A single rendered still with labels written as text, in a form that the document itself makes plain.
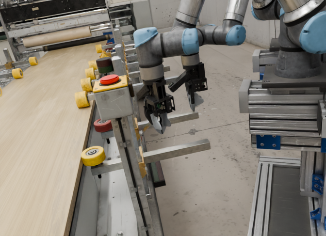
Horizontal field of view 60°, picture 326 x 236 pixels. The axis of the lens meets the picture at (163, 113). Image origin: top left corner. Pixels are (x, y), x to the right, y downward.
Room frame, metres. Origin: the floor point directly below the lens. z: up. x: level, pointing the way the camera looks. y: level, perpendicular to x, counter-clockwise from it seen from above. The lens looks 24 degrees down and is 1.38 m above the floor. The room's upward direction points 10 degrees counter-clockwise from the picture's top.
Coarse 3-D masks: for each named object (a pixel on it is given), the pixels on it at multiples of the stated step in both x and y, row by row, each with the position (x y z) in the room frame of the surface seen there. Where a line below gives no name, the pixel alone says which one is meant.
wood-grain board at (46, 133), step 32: (64, 64) 2.56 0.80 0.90; (0, 96) 1.84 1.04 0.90; (32, 96) 1.71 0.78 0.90; (64, 96) 1.59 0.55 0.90; (0, 128) 1.25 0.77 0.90; (32, 128) 1.18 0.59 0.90; (64, 128) 1.12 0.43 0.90; (0, 160) 0.93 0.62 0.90; (32, 160) 0.89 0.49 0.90; (64, 160) 0.85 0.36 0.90; (0, 192) 0.72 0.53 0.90; (32, 192) 0.69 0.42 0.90; (64, 192) 0.67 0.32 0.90; (0, 224) 0.58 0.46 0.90; (32, 224) 0.56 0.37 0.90; (64, 224) 0.54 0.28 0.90
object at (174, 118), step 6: (174, 114) 1.15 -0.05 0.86; (180, 114) 1.14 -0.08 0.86; (186, 114) 1.13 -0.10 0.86; (192, 114) 1.13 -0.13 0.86; (174, 120) 1.12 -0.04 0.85; (180, 120) 1.13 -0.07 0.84; (186, 120) 1.13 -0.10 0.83; (138, 126) 1.11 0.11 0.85; (144, 126) 1.11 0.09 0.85; (150, 126) 1.11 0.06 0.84; (102, 132) 1.10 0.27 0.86; (108, 132) 1.10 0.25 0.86; (102, 138) 1.09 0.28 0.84; (108, 138) 1.11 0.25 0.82
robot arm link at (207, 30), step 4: (208, 24) 1.22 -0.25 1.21; (212, 24) 1.22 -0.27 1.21; (196, 28) 1.18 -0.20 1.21; (200, 28) 1.17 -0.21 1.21; (204, 28) 1.18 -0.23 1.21; (208, 28) 1.16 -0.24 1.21; (212, 28) 1.14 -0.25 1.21; (204, 32) 1.16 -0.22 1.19; (208, 32) 1.14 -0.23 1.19; (204, 36) 1.15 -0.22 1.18; (208, 36) 1.14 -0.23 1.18; (204, 40) 1.15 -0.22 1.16; (208, 40) 1.14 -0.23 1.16; (212, 40) 1.13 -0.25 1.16; (204, 44) 1.17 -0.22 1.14; (208, 44) 1.17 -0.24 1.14; (212, 44) 1.15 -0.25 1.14
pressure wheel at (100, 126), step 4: (96, 120) 1.13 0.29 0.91; (100, 120) 1.13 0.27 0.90; (108, 120) 1.11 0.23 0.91; (96, 124) 1.09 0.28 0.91; (100, 124) 1.08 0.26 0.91; (104, 124) 1.08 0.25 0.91; (108, 124) 1.08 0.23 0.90; (96, 128) 1.08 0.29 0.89; (100, 128) 1.07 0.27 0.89; (104, 128) 1.07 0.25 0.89; (108, 128) 1.08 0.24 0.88; (108, 140) 1.11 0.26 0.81
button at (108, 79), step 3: (108, 75) 0.59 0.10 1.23; (111, 75) 0.59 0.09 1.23; (114, 75) 0.58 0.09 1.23; (102, 78) 0.58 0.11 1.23; (105, 78) 0.57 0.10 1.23; (108, 78) 0.57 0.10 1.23; (111, 78) 0.56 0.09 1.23; (114, 78) 0.56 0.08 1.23; (117, 78) 0.57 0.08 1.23; (102, 81) 0.56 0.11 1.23; (105, 81) 0.56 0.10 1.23; (108, 81) 0.55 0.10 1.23; (111, 81) 0.56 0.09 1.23; (114, 81) 0.56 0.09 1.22; (105, 84) 0.56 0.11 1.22
